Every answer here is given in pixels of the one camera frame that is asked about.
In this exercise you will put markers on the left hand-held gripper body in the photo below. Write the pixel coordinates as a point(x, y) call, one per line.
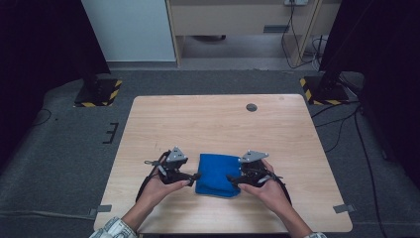
point(173, 170)

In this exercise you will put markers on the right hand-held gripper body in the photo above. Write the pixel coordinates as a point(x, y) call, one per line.
point(256, 172)

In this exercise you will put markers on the blue cloth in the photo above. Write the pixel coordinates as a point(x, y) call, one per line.
point(214, 175)

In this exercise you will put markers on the person's right hand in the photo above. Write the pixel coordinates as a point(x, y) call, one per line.
point(272, 195)

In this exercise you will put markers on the person's left hand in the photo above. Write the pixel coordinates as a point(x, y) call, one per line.
point(157, 193)

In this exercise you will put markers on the round grey table grommet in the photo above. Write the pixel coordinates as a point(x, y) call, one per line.
point(251, 107)

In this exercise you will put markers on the grey tape strip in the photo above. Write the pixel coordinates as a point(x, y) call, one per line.
point(104, 208)
point(344, 208)

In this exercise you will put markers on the black stand with striped base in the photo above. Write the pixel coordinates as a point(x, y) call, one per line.
point(325, 91)
point(97, 92)

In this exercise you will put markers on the white panel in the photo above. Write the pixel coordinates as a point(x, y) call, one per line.
point(128, 29)

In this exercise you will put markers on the light wooden desk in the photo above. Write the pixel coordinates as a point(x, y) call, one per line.
point(224, 20)

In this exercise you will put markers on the dark curtain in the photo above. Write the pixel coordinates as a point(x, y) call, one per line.
point(386, 66)
point(43, 49)

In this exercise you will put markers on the white power strip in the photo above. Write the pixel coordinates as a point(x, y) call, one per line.
point(296, 2)

